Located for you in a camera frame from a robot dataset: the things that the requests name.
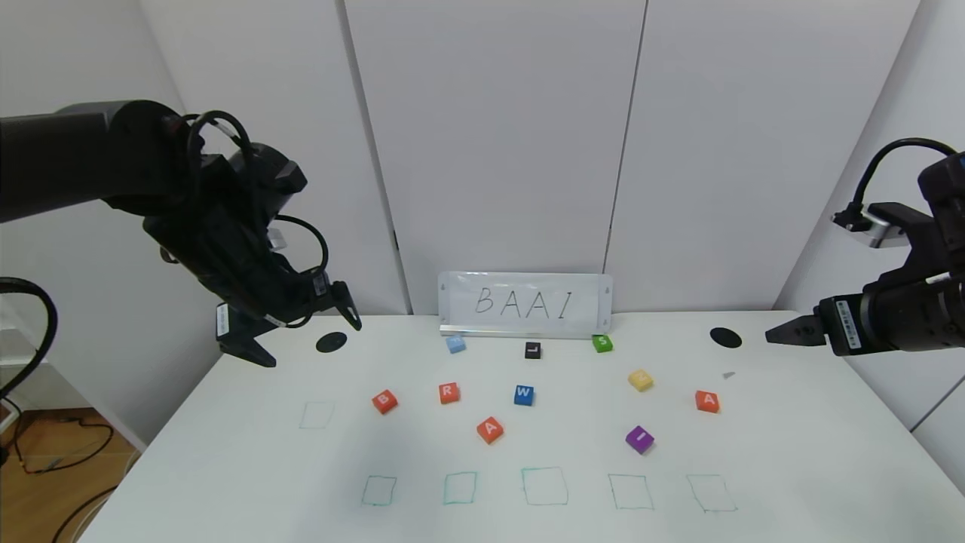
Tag white side shelf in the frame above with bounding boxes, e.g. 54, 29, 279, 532
0, 294, 47, 412

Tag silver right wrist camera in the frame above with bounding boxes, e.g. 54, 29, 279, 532
832, 202, 917, 250

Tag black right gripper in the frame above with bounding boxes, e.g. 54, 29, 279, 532
764, 278, 945, 357

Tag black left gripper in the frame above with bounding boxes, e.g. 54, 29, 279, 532
180, 217, 363, 368

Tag white BAAI sign board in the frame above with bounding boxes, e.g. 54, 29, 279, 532
438, 272, 614, 338

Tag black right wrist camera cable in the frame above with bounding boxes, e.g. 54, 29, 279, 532
850, 138, 960, 221

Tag thin black floor cable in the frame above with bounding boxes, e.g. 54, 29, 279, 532
0, 406, 115, 476
51, 486, 118, 543

